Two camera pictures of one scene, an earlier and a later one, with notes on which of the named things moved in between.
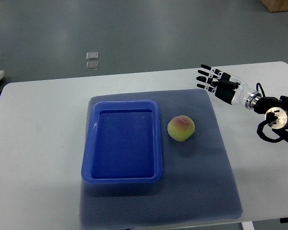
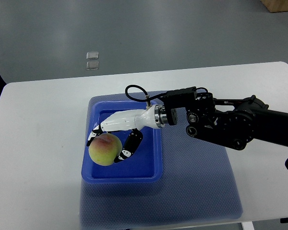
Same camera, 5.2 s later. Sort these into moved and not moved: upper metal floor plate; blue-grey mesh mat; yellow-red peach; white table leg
Moved: yellow-red peach
Not moved: blue-grey mesh mat; upper metal floor plate; white table leg
